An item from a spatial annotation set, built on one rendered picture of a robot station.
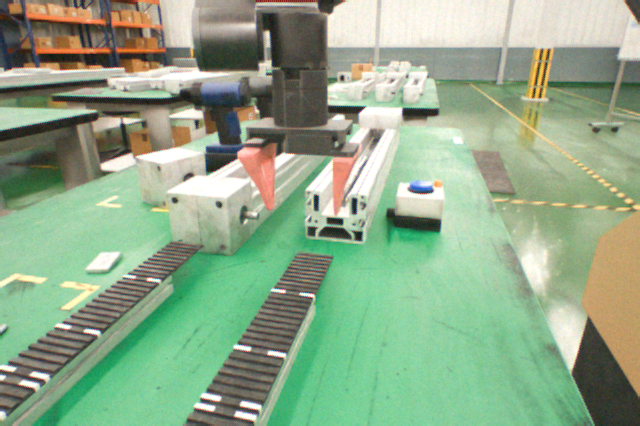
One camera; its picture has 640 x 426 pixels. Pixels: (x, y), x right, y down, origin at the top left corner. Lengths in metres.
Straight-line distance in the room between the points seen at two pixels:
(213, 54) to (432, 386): 0.37
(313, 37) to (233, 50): 0.07
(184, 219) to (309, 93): 0.32
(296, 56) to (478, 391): 0.35
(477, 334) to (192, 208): 0.42
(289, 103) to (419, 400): 0.30
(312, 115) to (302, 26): 0.08
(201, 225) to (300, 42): 0.34
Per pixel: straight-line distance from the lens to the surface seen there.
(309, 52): 0.41
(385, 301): 0.53
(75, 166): 2.49
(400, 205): 0.72
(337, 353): 0.45
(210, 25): 0.41
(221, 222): 0.62
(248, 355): 0.40
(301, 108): 0.41
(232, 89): 1.04
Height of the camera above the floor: 1.07
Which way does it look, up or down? 22 degrees down
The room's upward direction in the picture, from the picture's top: straight up
